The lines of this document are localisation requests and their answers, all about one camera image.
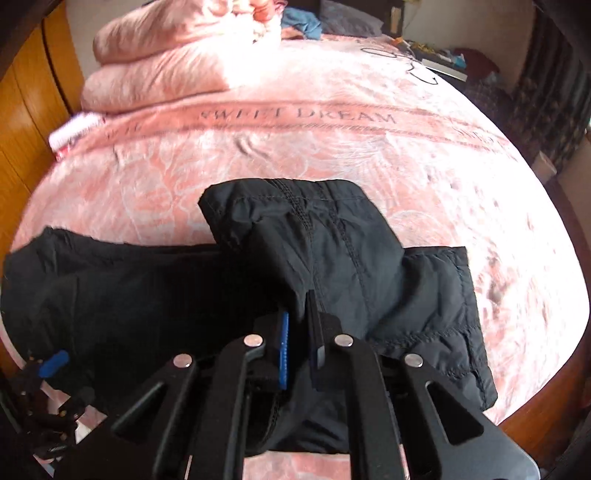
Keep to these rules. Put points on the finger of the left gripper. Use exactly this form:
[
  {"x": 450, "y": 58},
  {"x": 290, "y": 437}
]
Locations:
[
  {"x": 35, "y": 372},
  {"x": 50, "y": 436}
]

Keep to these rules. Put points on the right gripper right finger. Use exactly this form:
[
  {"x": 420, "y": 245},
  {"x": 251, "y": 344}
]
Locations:
[{"x": 405, "y": 419}]

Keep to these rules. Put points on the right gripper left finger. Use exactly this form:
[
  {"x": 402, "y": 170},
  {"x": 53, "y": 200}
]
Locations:
[{"x": 189, "y": 420}]

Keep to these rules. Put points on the black pants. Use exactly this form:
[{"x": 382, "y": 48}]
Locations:
[{"x": 122, "y": 311}]

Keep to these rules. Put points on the pink white towel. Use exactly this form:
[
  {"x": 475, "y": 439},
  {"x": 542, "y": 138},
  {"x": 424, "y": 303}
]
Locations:
[{"x": 64, "y": 137}]

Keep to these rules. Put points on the pink bed cover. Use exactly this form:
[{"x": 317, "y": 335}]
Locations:
[{"x": 438, "y": 170}]

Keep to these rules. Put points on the dark patterned curtain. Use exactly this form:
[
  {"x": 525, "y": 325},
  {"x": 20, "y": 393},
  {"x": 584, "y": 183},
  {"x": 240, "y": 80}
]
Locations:
[{"x": 549, "y": 110}]

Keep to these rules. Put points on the lower pink pillow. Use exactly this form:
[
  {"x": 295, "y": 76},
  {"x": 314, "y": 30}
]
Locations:
[{"x": 165, "y": 77}]

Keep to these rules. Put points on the pink pillow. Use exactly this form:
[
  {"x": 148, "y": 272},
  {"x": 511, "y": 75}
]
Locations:
[
  {"x": 164, "y": 25},
  {"x": 165, "y": 77}
]

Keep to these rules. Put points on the upper pink pillow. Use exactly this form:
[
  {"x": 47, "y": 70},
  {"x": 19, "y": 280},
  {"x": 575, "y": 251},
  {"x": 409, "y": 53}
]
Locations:
[{"x": 164, "y": 25}]

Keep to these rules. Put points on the red cloth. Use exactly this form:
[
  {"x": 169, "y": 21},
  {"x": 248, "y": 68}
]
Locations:
[{"x": 478, "y": 65}]

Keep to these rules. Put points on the blue cloth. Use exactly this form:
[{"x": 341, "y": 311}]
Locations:
[{"x": 300, "y": 24}]

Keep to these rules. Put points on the dark grey pillow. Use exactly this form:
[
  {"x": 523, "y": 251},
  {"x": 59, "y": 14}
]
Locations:
[{"x": 340, "y": 19}]

